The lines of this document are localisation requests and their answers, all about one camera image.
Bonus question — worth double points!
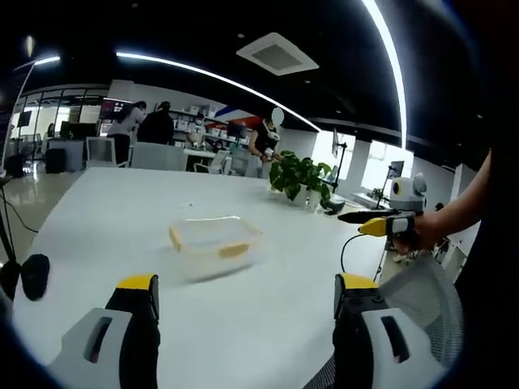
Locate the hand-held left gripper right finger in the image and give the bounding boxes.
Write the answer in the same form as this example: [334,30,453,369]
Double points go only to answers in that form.
[331,271,445,389]

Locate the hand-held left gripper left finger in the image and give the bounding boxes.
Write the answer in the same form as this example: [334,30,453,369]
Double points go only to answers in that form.
[47,273,162,389]

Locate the clear plastic box yellow buckles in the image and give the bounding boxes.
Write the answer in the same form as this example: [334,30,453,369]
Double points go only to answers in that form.
[168,216,264,283]

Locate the person's right hand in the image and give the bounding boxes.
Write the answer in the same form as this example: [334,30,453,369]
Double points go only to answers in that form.
[391,210,442,256]

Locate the potted green plant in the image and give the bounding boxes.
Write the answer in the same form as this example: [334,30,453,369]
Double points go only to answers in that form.
[268,149,345,214]

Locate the grey mesh office chair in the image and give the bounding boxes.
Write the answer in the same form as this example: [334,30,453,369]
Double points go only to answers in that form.
[379,254,466,372]

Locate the black desk stand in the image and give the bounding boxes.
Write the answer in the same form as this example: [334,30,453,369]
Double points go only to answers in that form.
[0,210,51,301]

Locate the ceiling light strip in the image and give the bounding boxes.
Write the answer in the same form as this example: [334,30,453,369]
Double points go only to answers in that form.
[14,55,62,71]
[362,0,410,149]
[116,51,322,131]

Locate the white office chair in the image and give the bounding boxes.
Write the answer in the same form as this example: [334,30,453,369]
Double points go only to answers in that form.
[193,151,233,176]

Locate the storage shelf with white boxes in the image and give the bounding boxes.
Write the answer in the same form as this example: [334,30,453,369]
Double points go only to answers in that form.
[169,104,261,152]

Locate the black box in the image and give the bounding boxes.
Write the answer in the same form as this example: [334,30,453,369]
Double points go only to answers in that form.
[45,148,66,175]

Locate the ceiling air vent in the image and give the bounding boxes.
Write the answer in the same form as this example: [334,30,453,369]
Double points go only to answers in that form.
[236,32,320,77]

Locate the black desktop monitor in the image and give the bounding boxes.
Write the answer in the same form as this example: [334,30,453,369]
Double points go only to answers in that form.
[60,121,99,139]

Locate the black cable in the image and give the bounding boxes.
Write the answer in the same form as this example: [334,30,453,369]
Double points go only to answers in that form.
[339,233,368,280]

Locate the wall screen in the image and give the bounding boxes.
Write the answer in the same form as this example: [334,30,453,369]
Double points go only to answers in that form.
[100,100,123,123]

